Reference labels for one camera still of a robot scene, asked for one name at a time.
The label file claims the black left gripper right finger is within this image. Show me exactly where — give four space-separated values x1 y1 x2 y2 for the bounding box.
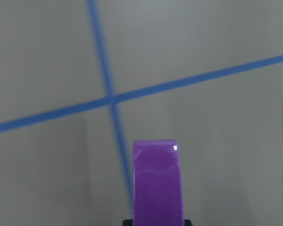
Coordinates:
184 219 192 226

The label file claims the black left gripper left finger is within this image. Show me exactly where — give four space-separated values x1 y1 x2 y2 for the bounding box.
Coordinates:
122 219 133 226

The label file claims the purple trapezoid block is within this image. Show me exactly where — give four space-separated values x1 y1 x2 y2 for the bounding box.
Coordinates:
133 140 184 226

